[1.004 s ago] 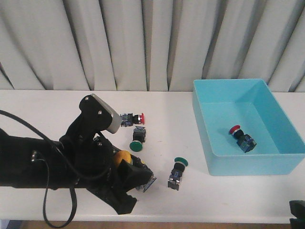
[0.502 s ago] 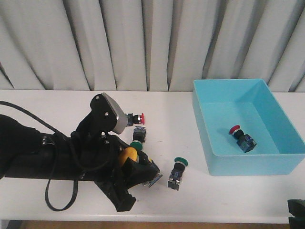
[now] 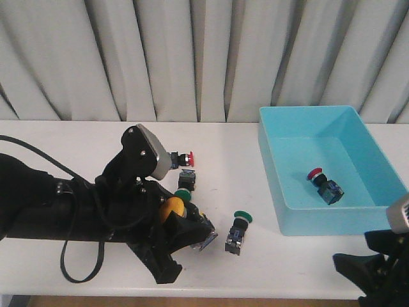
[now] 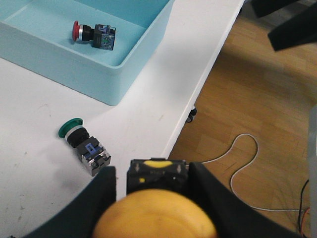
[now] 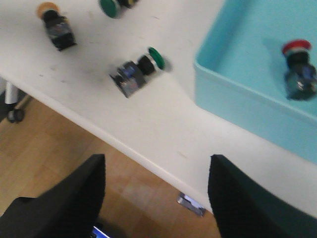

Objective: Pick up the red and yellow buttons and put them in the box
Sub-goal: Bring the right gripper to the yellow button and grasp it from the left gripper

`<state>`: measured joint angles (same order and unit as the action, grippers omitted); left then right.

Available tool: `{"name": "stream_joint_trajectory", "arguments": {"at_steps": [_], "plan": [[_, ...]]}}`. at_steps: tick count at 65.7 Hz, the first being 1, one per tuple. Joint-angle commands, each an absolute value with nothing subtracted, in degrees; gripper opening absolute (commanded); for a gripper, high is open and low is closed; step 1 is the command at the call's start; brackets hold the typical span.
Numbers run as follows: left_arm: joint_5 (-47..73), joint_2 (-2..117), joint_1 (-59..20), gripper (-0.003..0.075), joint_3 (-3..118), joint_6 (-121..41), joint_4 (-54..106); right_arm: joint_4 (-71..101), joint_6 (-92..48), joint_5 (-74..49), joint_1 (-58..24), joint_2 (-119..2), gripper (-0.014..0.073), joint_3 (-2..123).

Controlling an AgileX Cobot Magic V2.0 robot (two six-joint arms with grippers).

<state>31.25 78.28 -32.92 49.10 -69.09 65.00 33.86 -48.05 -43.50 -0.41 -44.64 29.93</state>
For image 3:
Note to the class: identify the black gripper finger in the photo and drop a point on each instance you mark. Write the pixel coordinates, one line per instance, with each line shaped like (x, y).
(358, 268)
(182, 232)
(156, 257)

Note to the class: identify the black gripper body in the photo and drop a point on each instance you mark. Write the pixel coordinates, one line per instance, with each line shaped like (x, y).
(394, 247)
(127, 214)

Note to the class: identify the yellow button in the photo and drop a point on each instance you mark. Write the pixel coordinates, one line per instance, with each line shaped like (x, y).
(178, 206)

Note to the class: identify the red button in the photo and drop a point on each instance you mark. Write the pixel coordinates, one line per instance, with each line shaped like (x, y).
(328, 190)

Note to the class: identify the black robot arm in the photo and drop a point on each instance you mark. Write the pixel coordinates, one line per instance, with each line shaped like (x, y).
(36, 205)

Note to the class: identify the light blue plastic box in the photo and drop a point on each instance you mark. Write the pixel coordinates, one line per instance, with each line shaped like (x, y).
(295, 140)

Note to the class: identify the green button near centre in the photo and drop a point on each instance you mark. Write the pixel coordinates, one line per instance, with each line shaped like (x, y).
(186, 184)

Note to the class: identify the green button lying front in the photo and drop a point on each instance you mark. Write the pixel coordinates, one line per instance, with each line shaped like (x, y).
(236, 234)

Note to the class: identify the red button lying sideways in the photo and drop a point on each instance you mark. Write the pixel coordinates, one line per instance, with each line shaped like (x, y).
(181, 159)

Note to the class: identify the grey pleated curtain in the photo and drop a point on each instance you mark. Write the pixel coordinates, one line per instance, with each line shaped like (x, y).
(201, 61)

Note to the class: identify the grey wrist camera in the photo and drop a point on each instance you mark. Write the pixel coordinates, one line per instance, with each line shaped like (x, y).
(397, 215)
(162, 158)

